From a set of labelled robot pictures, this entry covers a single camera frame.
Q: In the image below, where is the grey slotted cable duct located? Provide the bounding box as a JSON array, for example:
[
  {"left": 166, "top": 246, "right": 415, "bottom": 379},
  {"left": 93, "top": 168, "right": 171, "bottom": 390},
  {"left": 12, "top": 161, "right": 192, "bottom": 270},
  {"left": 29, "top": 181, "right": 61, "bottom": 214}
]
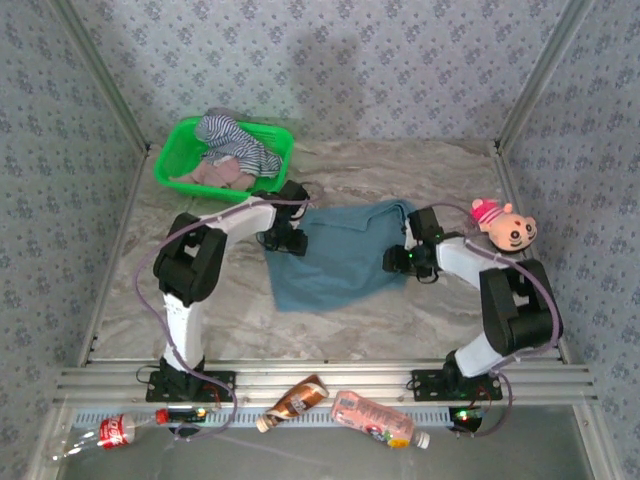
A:
[{"left": 72, "top": 405, "right": 484, "bottom": 431}]

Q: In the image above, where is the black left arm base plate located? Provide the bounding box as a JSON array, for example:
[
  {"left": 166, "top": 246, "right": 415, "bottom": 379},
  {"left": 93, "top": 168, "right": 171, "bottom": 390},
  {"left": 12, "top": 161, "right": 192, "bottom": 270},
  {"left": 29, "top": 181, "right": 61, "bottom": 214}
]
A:
[{"left": 144, "top": 368, "right": 237, "bottom": 404}]

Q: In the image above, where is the pink drink bottle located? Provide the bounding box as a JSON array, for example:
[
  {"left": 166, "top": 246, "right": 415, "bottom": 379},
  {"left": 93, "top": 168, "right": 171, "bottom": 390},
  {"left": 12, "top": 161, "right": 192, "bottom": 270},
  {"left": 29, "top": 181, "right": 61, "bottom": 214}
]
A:
[{"left": 330, "top": 389, "right": 432, "bottom": 450}]

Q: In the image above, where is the clear cola bottle red label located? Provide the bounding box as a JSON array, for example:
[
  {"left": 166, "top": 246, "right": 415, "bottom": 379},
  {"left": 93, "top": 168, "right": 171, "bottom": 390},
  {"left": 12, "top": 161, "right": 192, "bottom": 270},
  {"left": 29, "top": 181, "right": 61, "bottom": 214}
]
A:
[{"left": 47, "top": 408, "right": 171, "bottom": 464}]

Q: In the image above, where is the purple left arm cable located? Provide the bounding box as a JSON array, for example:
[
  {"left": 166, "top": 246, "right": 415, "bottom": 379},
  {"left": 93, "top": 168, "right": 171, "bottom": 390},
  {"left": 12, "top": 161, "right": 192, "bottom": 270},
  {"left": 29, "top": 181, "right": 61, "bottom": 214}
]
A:
[{"left": 131, "top": 192, "right": 321, "bottom": 444}]

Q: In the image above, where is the small black controller board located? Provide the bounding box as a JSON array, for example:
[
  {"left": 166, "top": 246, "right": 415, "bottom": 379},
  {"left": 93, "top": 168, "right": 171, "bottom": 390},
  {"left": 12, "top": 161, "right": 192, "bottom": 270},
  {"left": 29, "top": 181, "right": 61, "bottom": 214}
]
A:
[
  {"left": 167, "top": 407, "right": 209, "bottom": 424},
  {"left": 447, "top": 405, "right": 486, "bottom": 434}
]

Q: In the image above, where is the pink ribbed tank top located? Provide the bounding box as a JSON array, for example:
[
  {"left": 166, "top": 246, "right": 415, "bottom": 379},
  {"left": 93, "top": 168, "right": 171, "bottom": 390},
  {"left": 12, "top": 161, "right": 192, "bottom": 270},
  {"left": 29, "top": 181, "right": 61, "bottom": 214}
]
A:
[{"left": 169, "top": 157, "right": 256, "bottom": 192}]

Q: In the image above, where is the aluminium front rail frame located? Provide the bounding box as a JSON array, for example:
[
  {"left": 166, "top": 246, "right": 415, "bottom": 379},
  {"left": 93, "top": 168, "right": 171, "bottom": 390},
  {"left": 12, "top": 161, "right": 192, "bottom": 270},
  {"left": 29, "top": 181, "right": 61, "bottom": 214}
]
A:
[{"left": 52, "top": 358, "right": 599, "bottom": 406}]

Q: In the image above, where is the green plastic basket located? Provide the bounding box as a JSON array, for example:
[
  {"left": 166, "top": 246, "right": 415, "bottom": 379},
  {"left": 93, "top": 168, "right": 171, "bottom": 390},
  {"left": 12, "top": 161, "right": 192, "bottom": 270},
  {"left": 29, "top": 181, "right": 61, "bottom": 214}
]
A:
[{"left": 152, "top": 115, "right": 295, "bottom": 204}]

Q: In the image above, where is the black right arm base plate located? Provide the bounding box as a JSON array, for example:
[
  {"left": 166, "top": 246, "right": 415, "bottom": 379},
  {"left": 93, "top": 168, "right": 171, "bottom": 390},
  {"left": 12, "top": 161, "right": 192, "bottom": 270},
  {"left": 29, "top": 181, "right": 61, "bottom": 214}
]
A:
[{"left": 410, "top": 368, "right": 504, "bottom": 403}]

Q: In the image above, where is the blue white striped tank top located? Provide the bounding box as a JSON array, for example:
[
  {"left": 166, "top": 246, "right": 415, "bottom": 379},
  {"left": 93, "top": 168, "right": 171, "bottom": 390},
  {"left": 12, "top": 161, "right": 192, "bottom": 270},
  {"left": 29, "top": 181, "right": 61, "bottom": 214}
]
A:
[{"left": 193, "top": 113, "right": 284, "bottom": 180}]

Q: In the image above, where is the pink plush toy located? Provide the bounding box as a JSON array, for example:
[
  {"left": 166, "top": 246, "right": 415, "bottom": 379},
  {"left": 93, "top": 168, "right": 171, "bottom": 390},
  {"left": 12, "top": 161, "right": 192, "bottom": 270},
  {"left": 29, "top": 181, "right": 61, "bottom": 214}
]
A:
[{"left": 468, "top": 197, "right": 539, "bottom": 254}]

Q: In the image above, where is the brown drink bottle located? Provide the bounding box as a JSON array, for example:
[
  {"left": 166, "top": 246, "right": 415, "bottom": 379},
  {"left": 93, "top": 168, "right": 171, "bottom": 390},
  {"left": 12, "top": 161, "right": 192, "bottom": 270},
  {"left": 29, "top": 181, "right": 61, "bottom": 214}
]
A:
[{"left": 255, "top": 373, "right": 330, "bottom": 434}]

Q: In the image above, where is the aluminium table side rail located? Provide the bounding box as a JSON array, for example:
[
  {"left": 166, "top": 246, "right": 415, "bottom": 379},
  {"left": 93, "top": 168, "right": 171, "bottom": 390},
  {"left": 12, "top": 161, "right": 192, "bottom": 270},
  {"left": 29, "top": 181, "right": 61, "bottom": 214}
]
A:
[
  {"left": 74, "top": 144, "right": 154, "bottom": 366},
  {"left": 494, "top": 144, "right": 574, "bottom": 366}
]

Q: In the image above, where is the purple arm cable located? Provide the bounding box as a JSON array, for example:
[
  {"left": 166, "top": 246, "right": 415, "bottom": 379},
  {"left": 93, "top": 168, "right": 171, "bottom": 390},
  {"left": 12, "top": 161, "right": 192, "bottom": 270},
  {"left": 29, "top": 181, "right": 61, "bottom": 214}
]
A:
[
  {"left": 131, "top": 192, "right": 321, "bottom": 444},
  {"left": 427, "top": 201, "right": 564, "bottom": 439}
]

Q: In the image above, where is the aluminium corner post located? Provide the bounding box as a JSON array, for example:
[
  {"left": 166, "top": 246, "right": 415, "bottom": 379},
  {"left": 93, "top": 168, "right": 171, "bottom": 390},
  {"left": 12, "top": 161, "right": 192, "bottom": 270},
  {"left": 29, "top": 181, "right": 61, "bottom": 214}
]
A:
[
  {"left": 47, "top": 0, "right": 154, "bottom": 154},
  {"left": 493, "top": 0, "right": 600, "bottom": 151}
]

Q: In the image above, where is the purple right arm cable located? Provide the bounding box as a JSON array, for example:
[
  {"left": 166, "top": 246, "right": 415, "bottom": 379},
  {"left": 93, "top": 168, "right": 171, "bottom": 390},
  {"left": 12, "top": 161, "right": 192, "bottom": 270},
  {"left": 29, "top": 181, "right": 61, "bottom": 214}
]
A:
[{"left": 427, "top": 201, "right": 564, "bottom": 439}]

